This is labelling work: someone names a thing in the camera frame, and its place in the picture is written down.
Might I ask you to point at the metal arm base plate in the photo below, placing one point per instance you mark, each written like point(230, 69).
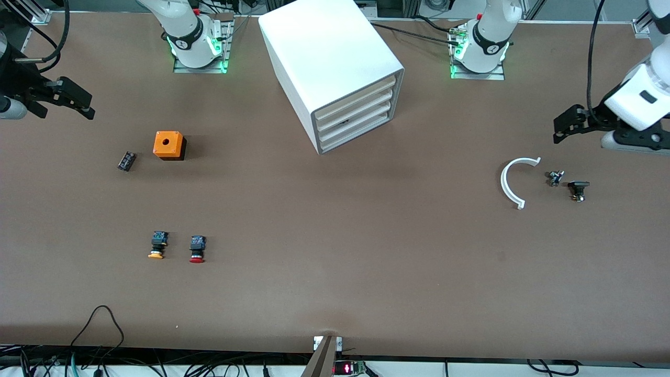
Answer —
point(479, 76)
point(199, 70)

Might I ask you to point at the small metal fitting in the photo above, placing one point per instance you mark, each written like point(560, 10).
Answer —
point(556, 178)

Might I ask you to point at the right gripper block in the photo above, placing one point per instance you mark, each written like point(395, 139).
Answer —
point(20, 79)

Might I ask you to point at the white drawer cabinet grey frame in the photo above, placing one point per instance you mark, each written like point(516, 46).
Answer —
point(324, 47)

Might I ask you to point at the black switch part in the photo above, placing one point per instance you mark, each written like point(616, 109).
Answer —
point(578, 186)

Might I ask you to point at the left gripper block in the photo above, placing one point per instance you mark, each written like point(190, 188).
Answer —
point(598, 118)

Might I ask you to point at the device with red light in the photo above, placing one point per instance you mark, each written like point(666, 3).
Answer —
point(343, 369)

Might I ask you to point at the orange box with hole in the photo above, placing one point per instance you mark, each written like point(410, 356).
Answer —
point(167, 144)

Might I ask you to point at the white metal bracket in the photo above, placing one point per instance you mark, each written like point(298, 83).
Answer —
point(317, 343)

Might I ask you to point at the aluminium profile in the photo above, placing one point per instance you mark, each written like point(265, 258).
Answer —
point(649, 18)
point(31, 13)

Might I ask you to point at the small black striped component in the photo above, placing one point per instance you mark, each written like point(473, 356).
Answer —
point(126, 161)

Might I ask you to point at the white plastic drawer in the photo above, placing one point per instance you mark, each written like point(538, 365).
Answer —
point(356, 130)
point(356, 120)
point(356, 110)
point(356, 101)

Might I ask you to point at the brown wooden post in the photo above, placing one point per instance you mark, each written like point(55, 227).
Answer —
point(322, 361)

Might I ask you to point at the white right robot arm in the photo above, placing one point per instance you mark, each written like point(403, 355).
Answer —
point(186, 31)

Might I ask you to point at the red mushroom push button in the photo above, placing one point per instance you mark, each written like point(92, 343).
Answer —
point(197, 248)

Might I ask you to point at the yellow mushroom push button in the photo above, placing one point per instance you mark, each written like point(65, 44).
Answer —
point(157, 246)

